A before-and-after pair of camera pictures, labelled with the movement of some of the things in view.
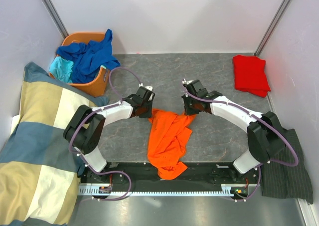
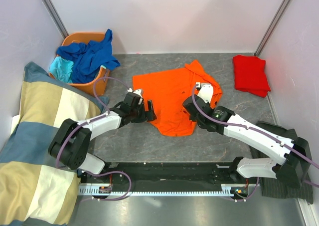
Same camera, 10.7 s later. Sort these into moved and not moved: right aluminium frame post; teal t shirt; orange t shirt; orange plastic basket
Moved: orange t shirt
Not moved: right aluminium frame post; orange plastic basket; teal t shirt
